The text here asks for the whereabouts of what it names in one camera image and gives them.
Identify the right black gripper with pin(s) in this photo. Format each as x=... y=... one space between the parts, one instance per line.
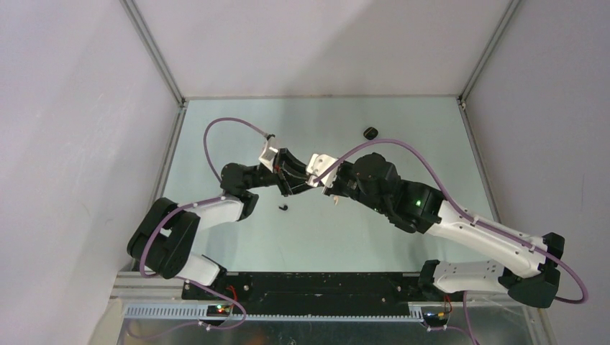
x=334 y=190

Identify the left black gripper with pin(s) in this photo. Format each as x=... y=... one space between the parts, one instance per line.
x=291 y=164

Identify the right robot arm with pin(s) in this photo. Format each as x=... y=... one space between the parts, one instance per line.
x=516 y=262

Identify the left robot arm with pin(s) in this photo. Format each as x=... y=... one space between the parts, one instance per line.
x=163 y=242

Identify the black earbud charging case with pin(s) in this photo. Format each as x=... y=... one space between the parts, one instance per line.
x=370 y=133

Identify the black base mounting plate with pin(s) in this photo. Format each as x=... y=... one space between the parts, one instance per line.
x=331 y=294

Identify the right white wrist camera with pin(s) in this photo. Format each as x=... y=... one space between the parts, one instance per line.
x=321 y=171

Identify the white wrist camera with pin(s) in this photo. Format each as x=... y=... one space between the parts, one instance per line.
x=321 y=171
x=270 y=151

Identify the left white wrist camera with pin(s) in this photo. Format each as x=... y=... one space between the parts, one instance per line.
x=270 y=151

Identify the aluminium frame rail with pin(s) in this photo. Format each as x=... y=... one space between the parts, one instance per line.
x=179 y=299

